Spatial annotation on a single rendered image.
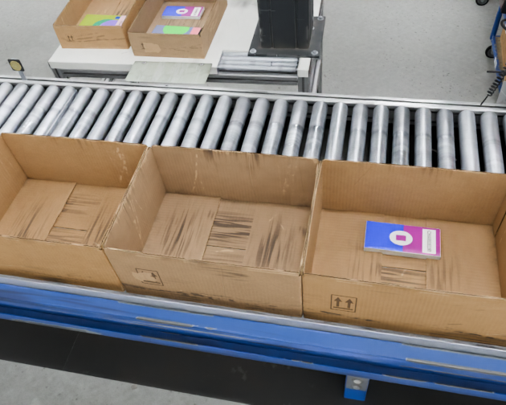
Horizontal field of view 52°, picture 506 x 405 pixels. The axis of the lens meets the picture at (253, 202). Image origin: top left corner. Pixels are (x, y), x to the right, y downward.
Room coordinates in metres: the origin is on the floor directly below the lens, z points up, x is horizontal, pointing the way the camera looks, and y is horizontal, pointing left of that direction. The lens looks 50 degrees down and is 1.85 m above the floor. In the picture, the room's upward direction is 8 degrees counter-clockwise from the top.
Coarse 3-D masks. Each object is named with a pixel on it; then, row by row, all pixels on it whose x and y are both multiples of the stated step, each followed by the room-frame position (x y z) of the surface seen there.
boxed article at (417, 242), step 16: (368, 224) 0.68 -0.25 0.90; (384, 224) 0.67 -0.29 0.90; (400, 224) 0.67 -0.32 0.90; (368, 240) 0.64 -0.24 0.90; (384, 240) 0.63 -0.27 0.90; (400, 240) 0.63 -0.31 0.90; (416, 240) 0.62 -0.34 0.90; (432, 240) 0.61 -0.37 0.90; (416, 256) 0.59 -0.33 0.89; (432, 256) 0.58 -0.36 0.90
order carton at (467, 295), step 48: (336, 192) 0.75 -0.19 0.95; (384, 192) 0.72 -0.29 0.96; (432, 192) 0.69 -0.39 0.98; (480, 192) 0.66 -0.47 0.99; (336, 240) 0.66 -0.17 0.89; (480, 240) 0.61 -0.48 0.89; (336, 288) 0.47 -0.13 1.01; (384, 288) 0.44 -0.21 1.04; (432, 288) 0.51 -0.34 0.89; (480, 288) 0.49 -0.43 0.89; (432, 336) 0.41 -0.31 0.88; (480, 336) 0.38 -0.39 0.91
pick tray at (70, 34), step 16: (80, 0) 2.09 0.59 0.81; (96, 0) 2.17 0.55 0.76; (112, 0) 2.14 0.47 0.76; (128, 0) 2.12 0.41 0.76; (144, 0) 2.01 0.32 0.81; (64, 16) 1.94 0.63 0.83; (80, 16) 2.04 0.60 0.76; (128, 16) 1.84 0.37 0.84; (64, 32) 1.83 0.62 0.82; (80, 32) 1.81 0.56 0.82; (96, 32) 1.79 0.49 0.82; (112, 32) 1.78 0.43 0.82; (80, 48) 1.82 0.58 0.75; (96, 48) 1.80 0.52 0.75; (112, 48) 1.78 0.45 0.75; (128, 48) 1.77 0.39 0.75
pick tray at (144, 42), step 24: (168, 0) 2.07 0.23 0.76; (192, 0) 2.04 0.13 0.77; (216, 0) 1.86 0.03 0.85; (144, 24) 1.86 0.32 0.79; (168, 24) 1.89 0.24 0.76; (192, 24) 1.86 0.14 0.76; (216, 24) 1.82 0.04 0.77; (144, 48) 1.70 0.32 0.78; (168, 48) 1.67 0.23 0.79; (192, 48) 1.65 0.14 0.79
